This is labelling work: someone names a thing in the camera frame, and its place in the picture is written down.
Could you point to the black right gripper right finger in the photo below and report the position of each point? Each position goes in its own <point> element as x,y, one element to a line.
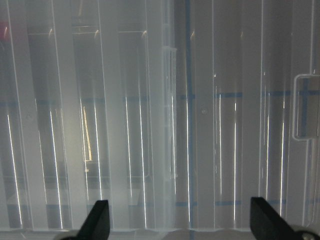
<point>266,223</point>

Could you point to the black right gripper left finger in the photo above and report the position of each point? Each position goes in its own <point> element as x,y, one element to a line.
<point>97,224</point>

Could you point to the clear plastic box lid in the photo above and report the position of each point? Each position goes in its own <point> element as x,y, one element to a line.
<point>177,112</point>

